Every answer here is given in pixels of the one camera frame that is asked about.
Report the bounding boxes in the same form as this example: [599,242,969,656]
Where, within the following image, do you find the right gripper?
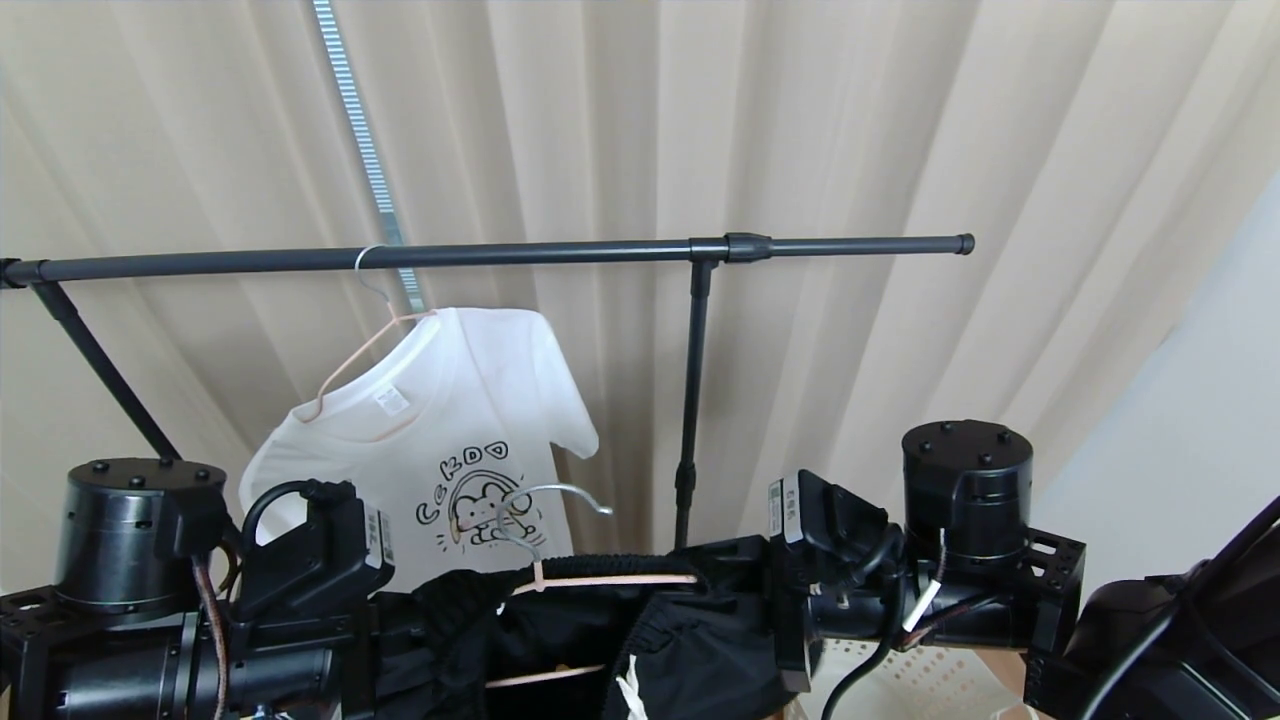
[770,570,1001,693]

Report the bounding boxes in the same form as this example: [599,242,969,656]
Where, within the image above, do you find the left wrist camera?
[235,480,396,623]

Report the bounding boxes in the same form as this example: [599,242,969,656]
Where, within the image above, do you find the black clothes rack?
[0,232,976,551]

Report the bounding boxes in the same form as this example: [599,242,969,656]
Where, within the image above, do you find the white laundry basket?
[800,640,1031,720]

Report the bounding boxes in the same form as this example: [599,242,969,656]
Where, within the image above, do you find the white printed t-shirt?
[239,306,601,601]

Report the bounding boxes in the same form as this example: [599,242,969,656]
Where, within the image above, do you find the beige curtain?
[0,0,1280,601]

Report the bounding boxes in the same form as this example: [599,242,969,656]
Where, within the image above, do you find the black garment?
[375,535,801,720]

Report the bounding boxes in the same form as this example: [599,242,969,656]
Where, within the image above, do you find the pink clothes hanger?
[297,246,441,443]
[485,484,701,691]

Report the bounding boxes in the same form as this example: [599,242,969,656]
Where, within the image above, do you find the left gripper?
[185,600,381,720]

